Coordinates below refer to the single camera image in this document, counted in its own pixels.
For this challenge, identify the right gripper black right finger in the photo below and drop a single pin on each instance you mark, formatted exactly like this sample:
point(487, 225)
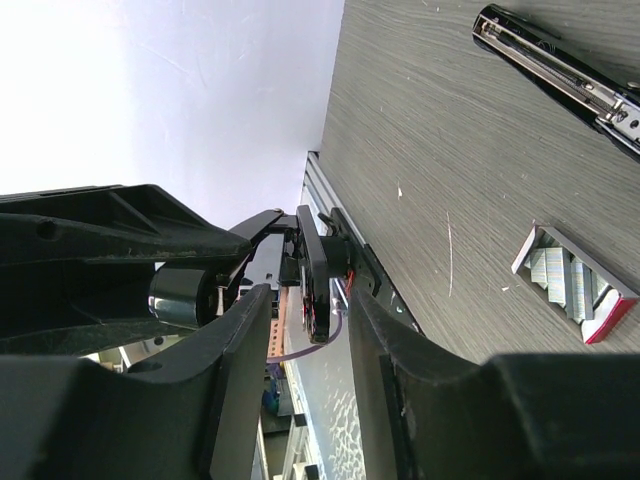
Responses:
point(426, 413)

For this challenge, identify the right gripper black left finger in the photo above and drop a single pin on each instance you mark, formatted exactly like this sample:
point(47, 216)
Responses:
point(188, 412)

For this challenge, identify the black stapler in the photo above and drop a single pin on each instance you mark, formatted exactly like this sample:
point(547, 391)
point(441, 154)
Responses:
point(607, 105)

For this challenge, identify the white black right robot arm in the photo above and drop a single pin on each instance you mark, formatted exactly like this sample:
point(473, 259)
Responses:
point(134, 345)

